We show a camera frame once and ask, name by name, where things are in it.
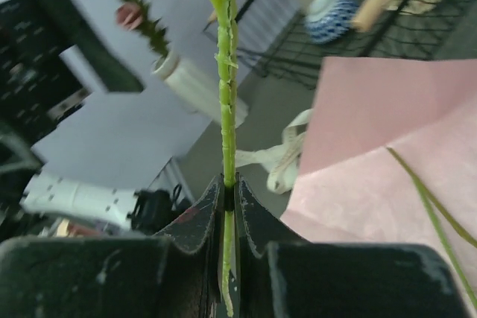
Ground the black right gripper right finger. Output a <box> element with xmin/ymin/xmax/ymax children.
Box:
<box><xmin>235</xmin><ymin>175</ymin><xmax>470</xmax><ymax>317</ymax></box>

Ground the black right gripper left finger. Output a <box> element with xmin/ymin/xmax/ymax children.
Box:
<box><xmin>1</xmin><ymin>176</ymin><xmax>224</xmax><ymax>317</ymax></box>

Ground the cream printed ribbon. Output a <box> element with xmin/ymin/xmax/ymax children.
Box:
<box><xmin>236</xmin><ymin>109</ymin><xmax>313</xmax><ymax>194</ymax></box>

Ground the purple wrapping paper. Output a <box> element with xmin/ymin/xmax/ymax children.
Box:
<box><xmin>279</xmin><ymin>56</ymin><xmax>477</xmax><ymax>296</ymax></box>

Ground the mixed flower bouquet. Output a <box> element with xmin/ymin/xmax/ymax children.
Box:
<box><xmin>386</xmin><ymin>147</ymin><xmax>476</xmax><ymax>310</ymax></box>

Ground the mauve rose stem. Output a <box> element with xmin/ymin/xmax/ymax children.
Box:
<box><xmin>116</xmin><ymin>0</ymin><xmax>169</xmax><ymax>58</ymax></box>

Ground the pink peony stem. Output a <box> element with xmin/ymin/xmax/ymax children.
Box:
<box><xmin>210</xmin><ymin>0</ymin><xmax>238</xmax><ymax>317</ymax></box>

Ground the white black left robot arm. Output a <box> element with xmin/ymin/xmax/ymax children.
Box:
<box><xmin>1</xmin><ymin>0</ymin><xmax>144</xmax><ymax>238</ymax></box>

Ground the white ribbed ceramic vase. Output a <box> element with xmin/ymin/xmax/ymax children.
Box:
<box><xmin>151</xmin><ymin>49</ymin><xmax>249</xmax><ymax>127</ymax></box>

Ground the blue white patterned bowl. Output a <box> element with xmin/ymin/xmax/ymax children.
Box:
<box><xmin>304</xmin><ymin>0</ymin><xmax>358</xmax><ymax>45</ymax></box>

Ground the black wire dish rack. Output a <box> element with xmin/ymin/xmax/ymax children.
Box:
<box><xmin>203</xmin><ymin>0</ymin><xmax>477</xmax><ymax>90</ymax></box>

